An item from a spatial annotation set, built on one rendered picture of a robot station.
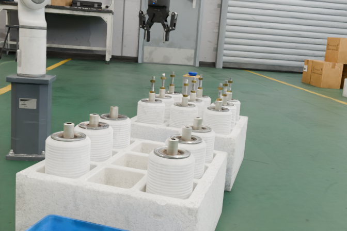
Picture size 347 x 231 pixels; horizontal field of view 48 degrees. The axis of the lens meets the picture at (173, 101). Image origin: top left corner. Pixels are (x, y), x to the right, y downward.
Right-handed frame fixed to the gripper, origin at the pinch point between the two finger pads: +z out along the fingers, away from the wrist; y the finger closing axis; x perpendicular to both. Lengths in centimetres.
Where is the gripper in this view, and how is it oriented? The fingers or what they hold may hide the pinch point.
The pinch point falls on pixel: (156, 38)
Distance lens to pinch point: 136.7
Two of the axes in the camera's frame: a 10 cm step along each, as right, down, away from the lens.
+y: 9.0, 1.4, -4.1
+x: 4.2, -1.2, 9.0
